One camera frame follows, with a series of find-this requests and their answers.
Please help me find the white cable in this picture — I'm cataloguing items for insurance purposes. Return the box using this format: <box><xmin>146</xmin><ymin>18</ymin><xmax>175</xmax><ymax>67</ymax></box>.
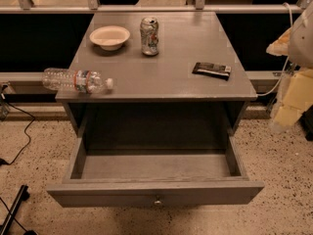
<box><xmin>256</xmin><ymin>2</ymin><xmax>294</xmax><ymax>98</ymax></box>

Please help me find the metal railing with posts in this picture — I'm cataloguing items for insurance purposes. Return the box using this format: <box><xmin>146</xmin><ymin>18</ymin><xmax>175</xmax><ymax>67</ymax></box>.
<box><xmin>0</xmin><ymin>0</ymin><xmax>313</xmax><ymax>16</ymax></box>

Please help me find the black stand leg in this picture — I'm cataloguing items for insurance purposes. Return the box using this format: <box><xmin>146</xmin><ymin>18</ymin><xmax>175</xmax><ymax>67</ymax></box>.
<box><xmin>0</xmin><ymin>185</ymin><xmax>29</xmax><ymax>235</ymax></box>

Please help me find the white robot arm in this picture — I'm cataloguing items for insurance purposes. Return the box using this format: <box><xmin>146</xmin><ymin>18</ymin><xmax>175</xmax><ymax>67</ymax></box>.
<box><xmin>266</xmin><ymin>3</ymin><xmax>313</xmax><ymax>132</ymax></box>

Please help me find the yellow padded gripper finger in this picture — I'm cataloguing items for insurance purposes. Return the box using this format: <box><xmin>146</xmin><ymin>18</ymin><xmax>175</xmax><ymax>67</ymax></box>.
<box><xmin>270</xmin><ymin>68</ymin><xmax>313</xmax><ymax>132</ymax></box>

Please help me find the silver soda can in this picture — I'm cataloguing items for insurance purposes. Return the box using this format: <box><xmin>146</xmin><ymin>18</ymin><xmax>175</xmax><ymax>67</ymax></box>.
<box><xmin>140</xmin><ymin>17</ymin><xmax>158</xmax><ymax>56</ymax></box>

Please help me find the black floor cable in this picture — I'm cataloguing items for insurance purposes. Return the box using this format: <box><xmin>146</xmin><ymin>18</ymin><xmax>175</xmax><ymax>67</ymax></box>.
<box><xmin>0</xmin><ymin>91</ymin><xmax>36</xmax><ymax>166</ymax></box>

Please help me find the open grey top drawer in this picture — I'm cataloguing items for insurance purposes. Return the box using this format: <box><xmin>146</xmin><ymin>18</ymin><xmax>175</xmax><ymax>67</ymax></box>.
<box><xmin>47</xmin><ymin>137</ymin><xmax>264</xmax><ymax>208</ymax></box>

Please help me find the clear plastic water bottle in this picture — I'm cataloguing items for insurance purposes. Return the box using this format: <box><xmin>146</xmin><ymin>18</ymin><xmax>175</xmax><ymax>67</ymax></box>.
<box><xmin>42</xmin><ymin>68</ymin><xmax>113</xmax><ymax>94</ymax></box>

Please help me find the grey wooden cabinet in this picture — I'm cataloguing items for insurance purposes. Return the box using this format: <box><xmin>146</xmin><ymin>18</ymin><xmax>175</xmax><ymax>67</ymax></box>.
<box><xmin>57</xmin><ymin>12</ymin><xmax>256</xmax><ymax>141</ymax></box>

